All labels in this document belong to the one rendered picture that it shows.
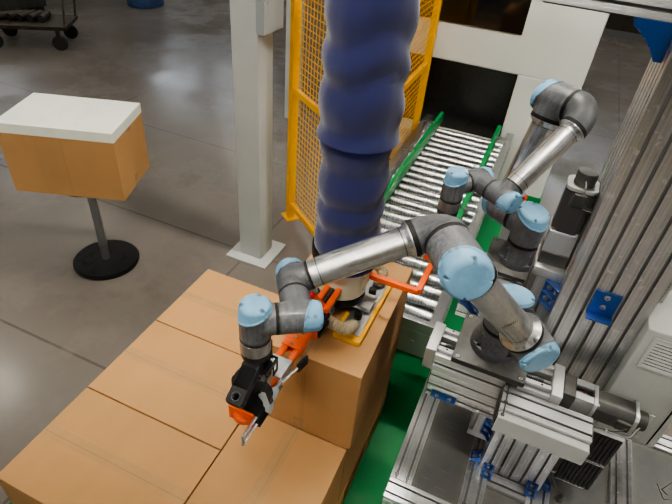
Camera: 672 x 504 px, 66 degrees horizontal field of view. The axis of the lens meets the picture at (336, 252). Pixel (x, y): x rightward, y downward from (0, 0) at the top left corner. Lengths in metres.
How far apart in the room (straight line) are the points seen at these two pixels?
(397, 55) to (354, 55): 0.10
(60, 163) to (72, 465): 1.63
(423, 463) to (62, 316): 2.15
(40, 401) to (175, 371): 0.96
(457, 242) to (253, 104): 1.99
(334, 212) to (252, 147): 1.61
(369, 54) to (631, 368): 1.21
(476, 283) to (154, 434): 1.32
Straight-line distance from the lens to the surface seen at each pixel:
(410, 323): 2.37
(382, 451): 2.65
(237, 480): 1.93
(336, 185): 1.49
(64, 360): 3.13
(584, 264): 1.66
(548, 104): 1.96
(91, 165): 3.03
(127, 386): 2.21
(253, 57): 2.89
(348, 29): 1.31
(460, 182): 1.76
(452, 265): 1.15
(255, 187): 3.22
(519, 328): 1.41
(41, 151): 3.12
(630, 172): 1.54
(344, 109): 1.37
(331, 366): 1.68
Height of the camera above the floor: 2.24
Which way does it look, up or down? 38 degrees down
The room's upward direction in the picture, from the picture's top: 6 degrees clockwise
